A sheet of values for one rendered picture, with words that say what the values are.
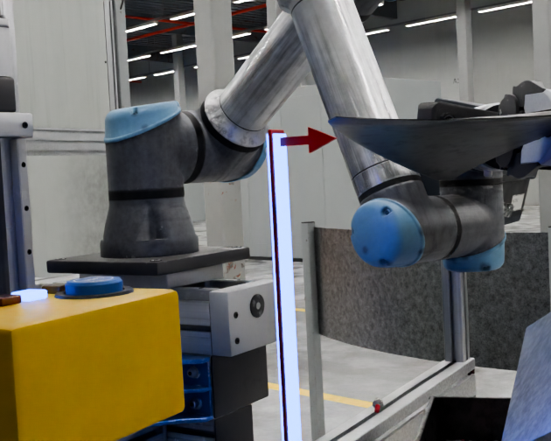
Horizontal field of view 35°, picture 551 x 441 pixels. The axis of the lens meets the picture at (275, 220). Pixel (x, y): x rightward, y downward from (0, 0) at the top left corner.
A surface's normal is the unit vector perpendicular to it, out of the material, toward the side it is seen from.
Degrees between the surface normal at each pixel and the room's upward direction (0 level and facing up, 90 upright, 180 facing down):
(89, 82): 90
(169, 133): 88
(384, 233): 90
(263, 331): 90
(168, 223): 72
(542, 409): 55
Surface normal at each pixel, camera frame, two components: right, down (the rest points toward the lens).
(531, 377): -0.85, -0.52
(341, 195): -0.71, 0.07
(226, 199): 0.70, 0.00
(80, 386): 0.87, -0.02
